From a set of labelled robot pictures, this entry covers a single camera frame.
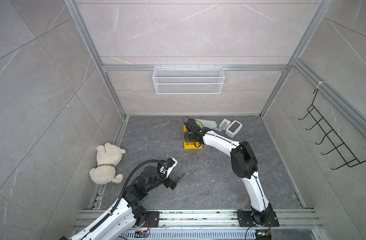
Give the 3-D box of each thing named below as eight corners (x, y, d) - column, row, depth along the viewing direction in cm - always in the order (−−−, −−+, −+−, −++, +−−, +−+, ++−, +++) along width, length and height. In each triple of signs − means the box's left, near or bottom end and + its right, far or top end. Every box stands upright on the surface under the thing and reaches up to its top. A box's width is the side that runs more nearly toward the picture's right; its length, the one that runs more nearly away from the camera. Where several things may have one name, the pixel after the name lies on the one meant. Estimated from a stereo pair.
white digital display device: (223, 132, 111) (224, 128, 108) (233, 123, 117) (234, 119, 114) (232, 138, 108) (234, 134, 104) (242, 128, 114) (243, 124, 110)
